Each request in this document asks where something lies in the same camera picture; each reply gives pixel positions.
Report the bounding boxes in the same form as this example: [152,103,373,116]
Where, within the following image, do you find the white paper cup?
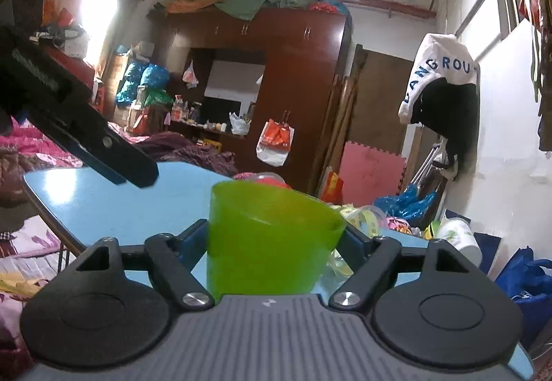
[435,218,483,267]

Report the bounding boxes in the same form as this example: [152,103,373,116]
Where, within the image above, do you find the white black hanging jacket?
[398,33,479,180]

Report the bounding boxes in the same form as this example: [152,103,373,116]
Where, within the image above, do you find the yellow patterned clear cup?
[328,203,387,277]

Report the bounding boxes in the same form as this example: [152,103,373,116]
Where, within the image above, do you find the blue plastic bag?
[373,184,437,227]

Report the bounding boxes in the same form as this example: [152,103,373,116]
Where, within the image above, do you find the green plastic cup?
[207,180,345,299]

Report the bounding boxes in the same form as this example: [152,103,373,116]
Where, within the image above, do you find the red striped clear cup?
[232,172,290,189]

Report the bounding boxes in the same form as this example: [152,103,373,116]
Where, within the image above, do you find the pink foam mat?
[339,141,405,207]

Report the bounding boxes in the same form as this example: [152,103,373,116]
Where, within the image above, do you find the orange white hanging bag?
[255,110,295,167]

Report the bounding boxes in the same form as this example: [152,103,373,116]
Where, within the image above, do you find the dark brown wardrobe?
[154,8,351,193]

